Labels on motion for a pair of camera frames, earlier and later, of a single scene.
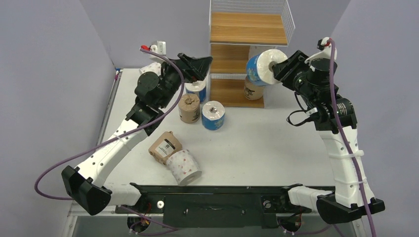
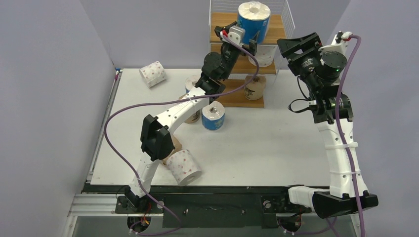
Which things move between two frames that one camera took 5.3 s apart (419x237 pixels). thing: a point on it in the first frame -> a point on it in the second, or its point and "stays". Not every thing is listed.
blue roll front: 257,68 -> 254,16
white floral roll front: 185,168 stays
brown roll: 252,92 stays
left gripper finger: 198,67 -> 218,29
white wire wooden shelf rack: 235,26 stays
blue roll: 213,115 stays
